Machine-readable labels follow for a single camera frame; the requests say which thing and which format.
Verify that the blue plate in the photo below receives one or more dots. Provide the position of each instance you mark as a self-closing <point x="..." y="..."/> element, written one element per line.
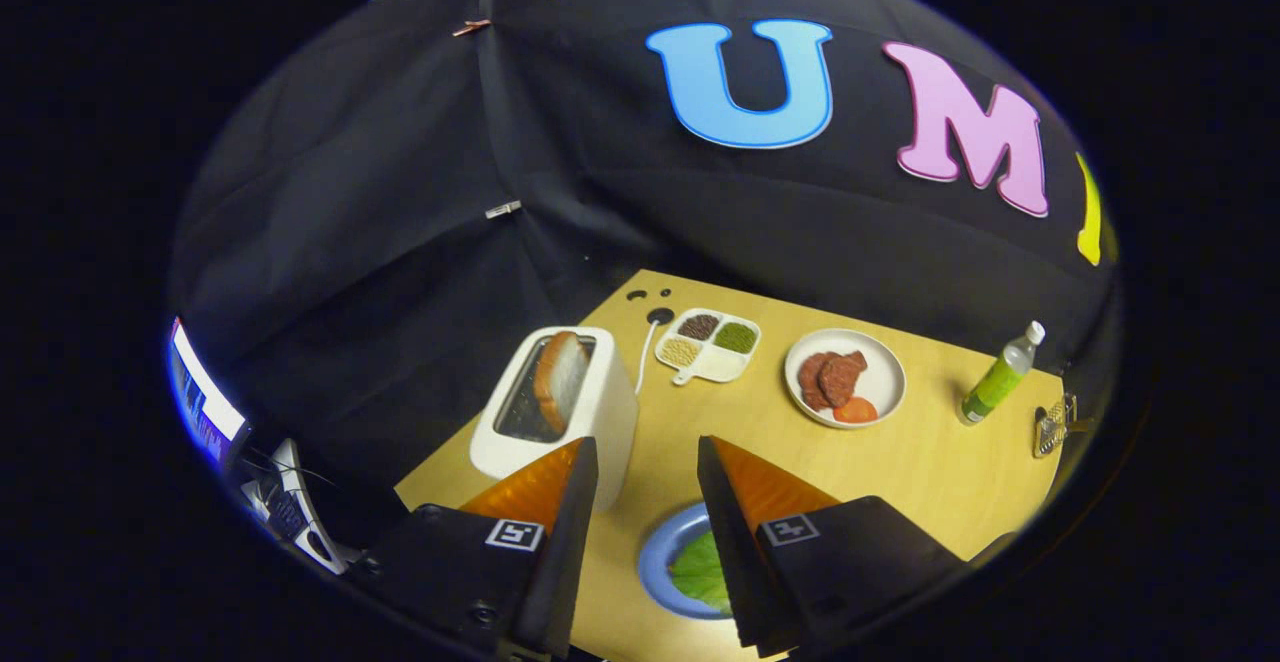
<point x="655" y="562"/>

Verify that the green lettuce leaf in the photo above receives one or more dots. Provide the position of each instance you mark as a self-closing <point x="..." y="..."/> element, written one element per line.
<point x="700" y="572"/>

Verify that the white divided condiment tray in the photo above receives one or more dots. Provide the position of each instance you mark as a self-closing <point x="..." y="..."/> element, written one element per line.
<point x="715" y="367"/>

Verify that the white toaster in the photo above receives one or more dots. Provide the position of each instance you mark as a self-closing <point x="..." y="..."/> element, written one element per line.
<point x="610" y="422"/>

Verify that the copper-coloured clip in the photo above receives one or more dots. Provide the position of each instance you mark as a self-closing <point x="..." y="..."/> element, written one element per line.
<point x="470" y="28"/>

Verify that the lit monitor screen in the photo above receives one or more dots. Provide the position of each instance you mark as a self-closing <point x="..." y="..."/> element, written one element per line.
<point x="205" y="402"/>

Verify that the brown meat slice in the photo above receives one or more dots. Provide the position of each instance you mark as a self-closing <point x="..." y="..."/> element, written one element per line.
<point x="808" y="382"/>
<point x="842" y="374"/>

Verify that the toasted bread slice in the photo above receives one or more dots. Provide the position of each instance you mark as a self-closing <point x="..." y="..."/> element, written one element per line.
<point x="562" y="377"/>

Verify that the black backdrop cloth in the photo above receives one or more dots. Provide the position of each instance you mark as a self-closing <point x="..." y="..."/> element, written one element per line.
<point x="400" y="192"/>

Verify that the red tomato slice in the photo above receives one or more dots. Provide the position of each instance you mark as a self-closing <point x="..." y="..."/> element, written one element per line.
<point x="855" y="410"/>

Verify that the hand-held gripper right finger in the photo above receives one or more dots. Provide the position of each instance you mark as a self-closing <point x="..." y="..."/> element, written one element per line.
<point x="725" y="542"/>

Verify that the white clip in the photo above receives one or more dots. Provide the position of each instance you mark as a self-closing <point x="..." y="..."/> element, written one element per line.
<point x="503" y="209"/>

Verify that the round white plate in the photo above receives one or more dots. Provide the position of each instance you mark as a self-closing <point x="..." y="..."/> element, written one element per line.
<point x="885" y="372"/>

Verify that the white and black device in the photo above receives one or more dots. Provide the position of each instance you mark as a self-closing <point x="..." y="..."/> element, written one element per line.
<point x="290" y="512"/>

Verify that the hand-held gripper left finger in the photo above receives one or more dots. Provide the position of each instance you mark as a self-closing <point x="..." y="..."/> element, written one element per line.
<point x="560" y="562"/>

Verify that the clear bottle with green label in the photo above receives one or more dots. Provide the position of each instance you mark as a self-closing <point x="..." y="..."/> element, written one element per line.
<point x="995" y="387"/>

